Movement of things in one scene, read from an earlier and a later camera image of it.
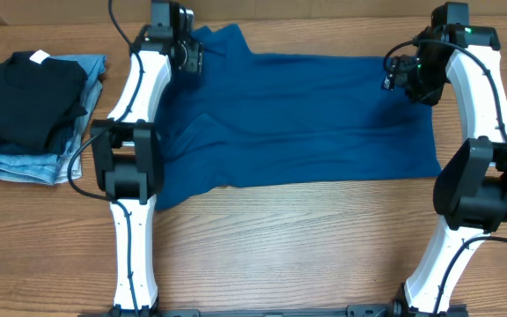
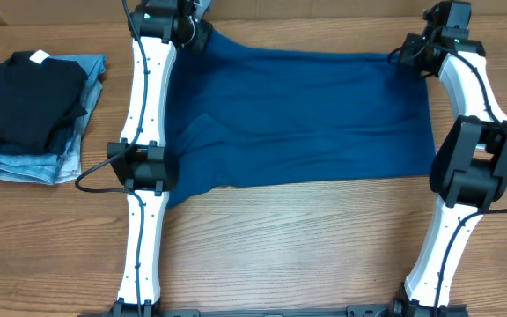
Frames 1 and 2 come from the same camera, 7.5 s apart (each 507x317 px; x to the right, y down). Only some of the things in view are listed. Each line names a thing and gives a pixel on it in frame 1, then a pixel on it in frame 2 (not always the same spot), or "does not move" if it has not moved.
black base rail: [353, 311] does not move
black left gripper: [193, 56] -> [202, 36]
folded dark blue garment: [57, 141] does not move
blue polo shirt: [247, 117] does not move
